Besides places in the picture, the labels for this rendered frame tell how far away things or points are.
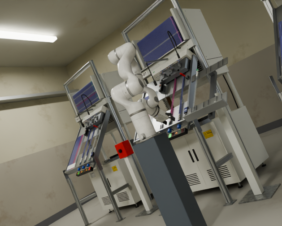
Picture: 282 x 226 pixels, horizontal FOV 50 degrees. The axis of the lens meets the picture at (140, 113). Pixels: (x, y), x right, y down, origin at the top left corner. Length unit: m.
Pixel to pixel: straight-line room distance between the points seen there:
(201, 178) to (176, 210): 0.98
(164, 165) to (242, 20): 4.11
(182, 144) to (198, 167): 0.26
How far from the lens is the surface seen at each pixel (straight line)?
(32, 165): 5.95
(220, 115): 2.35
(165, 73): 2.94
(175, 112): 2.58
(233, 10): 5.74
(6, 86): 6.34
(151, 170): 1.98
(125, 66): 2.16
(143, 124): 1.98
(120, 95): 2.02
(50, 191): 6.04
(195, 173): 2.95
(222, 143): 2.68
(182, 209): 1.98
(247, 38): 5.63
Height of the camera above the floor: 0.71
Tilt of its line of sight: 5 degrees up
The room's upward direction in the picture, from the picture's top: 23 degrees counter-clockwise
